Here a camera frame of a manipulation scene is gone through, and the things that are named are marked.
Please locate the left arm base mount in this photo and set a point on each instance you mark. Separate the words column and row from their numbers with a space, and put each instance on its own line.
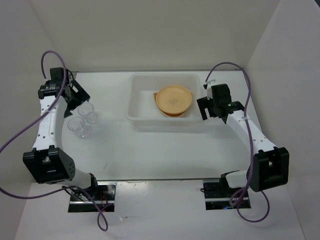
column 104, row 198

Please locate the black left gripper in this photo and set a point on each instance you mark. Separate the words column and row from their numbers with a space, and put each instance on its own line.
column 82, row 96

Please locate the clear glass cup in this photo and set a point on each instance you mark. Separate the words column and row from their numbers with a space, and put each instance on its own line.
column 87, row 112
column 78, row 126

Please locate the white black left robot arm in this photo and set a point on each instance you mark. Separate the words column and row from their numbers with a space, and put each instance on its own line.
column 47, row 162

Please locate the translucent white plastic bin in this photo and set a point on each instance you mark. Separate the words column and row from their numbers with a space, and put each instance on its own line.
column 142, row 110

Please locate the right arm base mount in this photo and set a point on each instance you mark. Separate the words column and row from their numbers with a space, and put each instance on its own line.
column 217, row 194

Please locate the clear glass cup front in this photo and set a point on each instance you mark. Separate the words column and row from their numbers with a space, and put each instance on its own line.
column 78, row 126

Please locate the woven bamboo triangular tray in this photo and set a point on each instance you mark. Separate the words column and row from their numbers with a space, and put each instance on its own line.
column 176, row 115

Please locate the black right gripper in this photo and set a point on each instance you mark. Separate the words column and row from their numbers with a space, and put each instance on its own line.
column 204, row 103

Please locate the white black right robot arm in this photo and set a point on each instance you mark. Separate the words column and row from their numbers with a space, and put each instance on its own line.
column 268, row 163

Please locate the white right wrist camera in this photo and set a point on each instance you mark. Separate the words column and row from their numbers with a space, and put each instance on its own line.
column 208, row 87

